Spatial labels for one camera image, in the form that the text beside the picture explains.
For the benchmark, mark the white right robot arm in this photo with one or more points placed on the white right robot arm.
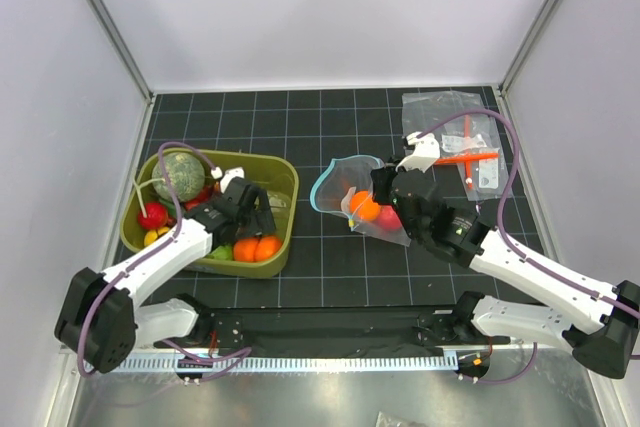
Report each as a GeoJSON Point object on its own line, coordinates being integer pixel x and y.
{"type": "Point", "coordinates": [596, 322]}

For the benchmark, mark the red toy radish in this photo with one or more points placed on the red toy radish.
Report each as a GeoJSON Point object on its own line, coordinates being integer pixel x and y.
{"type": "Point", "coordinates": [152, 215]}

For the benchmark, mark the orange toy tangerine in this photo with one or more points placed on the orange toy tangerine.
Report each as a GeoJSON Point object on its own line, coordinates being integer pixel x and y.
{"type": "Point", "coordinates": [244, 250]}
{"type": "Point", "coordinates": [363, 207]}
{"type": "Point", "coordinates": [266, 248]}

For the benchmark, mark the clear zip top bag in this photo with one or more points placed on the clear zip top bag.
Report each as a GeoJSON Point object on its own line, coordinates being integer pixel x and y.
{"type": "Point", "coordinates": [334, 188]}

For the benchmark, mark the olive green plastic bin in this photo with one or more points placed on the olive green plastic bin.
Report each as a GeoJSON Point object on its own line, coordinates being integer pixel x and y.
{"type": "Point", "coordinates": [276, 175]}

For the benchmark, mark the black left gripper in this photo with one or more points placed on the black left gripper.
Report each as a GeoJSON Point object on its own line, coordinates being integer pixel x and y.
{"type": "Point", "coordinates": [261, 221]}

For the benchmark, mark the light green toy cabbage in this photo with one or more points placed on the light green toy cabbage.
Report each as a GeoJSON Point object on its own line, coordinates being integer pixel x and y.
{"type": "Point", "coordinates": [222, 253]}

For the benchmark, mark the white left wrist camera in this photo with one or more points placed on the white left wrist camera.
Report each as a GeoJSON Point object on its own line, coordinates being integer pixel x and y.
{"type": "Point", "coordinates": [224, 178]}

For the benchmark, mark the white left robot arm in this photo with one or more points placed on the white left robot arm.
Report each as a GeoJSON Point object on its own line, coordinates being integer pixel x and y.
{"type": "Point", "coordinates": [105, 315]}

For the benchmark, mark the perforated metal rail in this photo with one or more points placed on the perforated metal rail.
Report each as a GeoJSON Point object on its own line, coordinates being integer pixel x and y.
{"type": "Point", "coordinates": [173, 362]}

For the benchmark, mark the red toy strawberry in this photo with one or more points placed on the red toy strawberry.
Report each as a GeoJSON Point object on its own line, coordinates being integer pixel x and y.
{"type": "Point", "coordinates": [204, 195]}

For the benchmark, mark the red toy apple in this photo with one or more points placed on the red toy apple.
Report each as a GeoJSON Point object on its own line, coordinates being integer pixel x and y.
{"type": "Point", "coordinates": [388, 220]}

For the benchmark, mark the green toy melon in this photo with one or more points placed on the green toy melon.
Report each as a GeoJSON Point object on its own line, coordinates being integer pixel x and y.
{"type": "Point", "coordinates": [186, 174]}

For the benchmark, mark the yellow toy fruit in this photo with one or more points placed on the yellow toy fruit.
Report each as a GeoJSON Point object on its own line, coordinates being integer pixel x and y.
{"type": "Point", "coordinates": [152, 236]}

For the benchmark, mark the clear bag with orange tool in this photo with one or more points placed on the clear bag with orange tool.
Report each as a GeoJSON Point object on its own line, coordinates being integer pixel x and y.
{"type": "Point", "coordinates": [476, 140]}

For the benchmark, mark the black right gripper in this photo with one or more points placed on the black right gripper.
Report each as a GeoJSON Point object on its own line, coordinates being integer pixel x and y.
{"type": "Point", "coordinates": [381, 180]}

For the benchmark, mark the black grid mat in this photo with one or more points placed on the black grid mat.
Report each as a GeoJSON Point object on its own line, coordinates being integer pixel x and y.
{"type": "Point", "coordinates": [328, 265]}

